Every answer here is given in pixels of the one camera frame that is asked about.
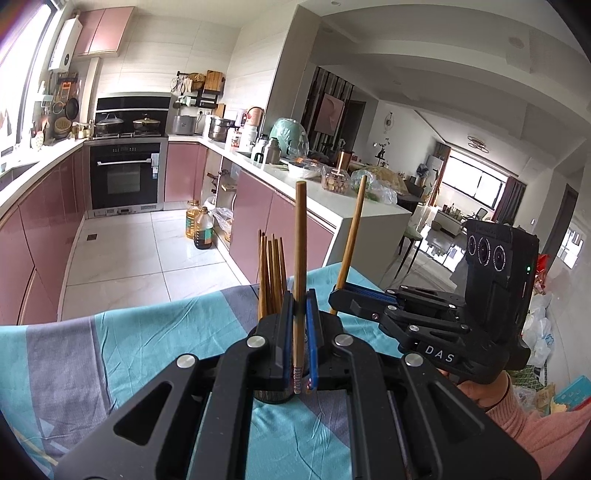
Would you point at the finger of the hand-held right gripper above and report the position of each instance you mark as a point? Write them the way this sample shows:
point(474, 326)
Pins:
point(369, 294)
point(360, 305)

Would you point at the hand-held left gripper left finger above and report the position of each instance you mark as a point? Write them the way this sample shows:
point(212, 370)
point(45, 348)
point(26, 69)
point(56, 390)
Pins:
point(289, 346)

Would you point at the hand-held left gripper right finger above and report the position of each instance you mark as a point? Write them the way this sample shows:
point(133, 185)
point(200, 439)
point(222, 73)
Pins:
point(311, 341)

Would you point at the black mesh utensil holder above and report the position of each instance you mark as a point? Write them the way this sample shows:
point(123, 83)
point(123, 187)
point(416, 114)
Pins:
point(272, 397)

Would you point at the light bamboo chopstick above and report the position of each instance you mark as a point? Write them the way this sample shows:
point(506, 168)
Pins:
point(353, 226)

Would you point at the bunch of bamboo chopsticks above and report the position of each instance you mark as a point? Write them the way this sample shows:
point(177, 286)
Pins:
point(272, 277)

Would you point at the dark brown wooden chopstick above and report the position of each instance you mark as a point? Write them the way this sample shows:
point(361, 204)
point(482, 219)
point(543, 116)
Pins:
point(300, 240)

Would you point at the person's right forearm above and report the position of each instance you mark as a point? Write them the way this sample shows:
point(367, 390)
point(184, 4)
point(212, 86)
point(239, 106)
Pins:
point(545, 434)

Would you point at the person's right hand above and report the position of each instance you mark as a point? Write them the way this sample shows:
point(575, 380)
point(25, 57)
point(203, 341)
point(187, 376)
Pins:
point(480, 394)

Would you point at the white plastic bags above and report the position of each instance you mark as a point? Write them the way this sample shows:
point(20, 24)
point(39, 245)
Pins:
point(538, 330)

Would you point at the dark red curtain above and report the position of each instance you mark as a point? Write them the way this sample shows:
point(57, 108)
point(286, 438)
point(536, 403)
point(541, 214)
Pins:
point(508, 198)

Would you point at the white kitchen countertop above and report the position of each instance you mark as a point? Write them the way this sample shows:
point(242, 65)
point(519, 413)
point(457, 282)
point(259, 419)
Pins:
point(323, 198)

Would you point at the living room window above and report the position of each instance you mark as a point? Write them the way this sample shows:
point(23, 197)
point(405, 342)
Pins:
point(475, 177)

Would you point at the glass snack jar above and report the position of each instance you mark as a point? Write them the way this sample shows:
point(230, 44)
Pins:
point(336, 182)

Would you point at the teal plastic box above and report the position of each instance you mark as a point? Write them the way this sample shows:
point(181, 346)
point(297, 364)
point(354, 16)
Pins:
point(575, 392)

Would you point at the copper cup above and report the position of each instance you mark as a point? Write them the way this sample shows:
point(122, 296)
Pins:
point(342, 159)

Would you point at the white bowl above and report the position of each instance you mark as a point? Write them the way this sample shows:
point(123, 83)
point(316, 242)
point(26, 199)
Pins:
point(302, 170)

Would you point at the teal and grey tablecloth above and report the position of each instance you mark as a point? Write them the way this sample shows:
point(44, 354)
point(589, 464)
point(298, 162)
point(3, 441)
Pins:
point(138, 341)

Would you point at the dark thermos flask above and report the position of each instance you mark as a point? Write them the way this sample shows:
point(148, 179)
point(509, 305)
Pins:
point(273, 150)

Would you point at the mint green kitchen appliance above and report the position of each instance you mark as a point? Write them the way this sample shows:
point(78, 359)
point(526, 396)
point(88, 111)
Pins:
point(288, 138)

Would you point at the steel thermos flask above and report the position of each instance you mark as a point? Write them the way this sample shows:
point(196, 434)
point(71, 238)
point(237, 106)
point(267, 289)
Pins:
point(258, 150)

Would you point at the white jar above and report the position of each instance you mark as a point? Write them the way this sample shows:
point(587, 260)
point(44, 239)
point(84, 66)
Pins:
point(247, 138)

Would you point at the pink and white kettle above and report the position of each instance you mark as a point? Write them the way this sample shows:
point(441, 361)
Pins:
point(254, 121)

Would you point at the steel stock pot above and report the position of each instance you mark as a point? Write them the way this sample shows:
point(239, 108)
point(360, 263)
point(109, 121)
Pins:
point(220, 129)

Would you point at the black built-in oven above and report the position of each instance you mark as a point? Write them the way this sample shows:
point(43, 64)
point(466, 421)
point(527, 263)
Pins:
point(124, 175)

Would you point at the steel rice cooker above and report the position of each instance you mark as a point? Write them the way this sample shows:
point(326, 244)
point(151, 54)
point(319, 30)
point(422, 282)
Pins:
point(183, 124)

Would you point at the wok with glass lid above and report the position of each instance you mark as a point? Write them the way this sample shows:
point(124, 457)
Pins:
point(147, 123)
point(109, 125)

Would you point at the pink kitchen base cabinets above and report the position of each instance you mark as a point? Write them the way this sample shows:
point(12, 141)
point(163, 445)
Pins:
point(46, 217)

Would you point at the black range hood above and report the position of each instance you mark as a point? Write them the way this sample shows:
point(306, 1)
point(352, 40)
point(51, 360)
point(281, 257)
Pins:
point(134, 104)

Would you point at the hanging pan and utensil rack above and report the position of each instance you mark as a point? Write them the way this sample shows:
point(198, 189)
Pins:
point(64, 106)

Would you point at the white water heater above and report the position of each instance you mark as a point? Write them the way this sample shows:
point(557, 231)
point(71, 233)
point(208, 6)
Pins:
point(64, 44)

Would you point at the kitchen window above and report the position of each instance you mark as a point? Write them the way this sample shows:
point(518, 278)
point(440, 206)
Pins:
point(21, 69)

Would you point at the wall clock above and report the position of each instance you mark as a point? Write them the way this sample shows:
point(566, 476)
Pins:
point(389, 121)

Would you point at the framed wall picture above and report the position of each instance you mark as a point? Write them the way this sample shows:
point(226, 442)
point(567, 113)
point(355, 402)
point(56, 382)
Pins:
point(331, 113)

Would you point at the wall rack with cutting board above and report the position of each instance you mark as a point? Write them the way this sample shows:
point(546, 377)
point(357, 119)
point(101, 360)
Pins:
point(203, 90)

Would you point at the pink wall cabinet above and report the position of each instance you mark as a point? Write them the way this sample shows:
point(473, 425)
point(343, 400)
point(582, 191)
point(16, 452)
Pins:
point(99, 30)

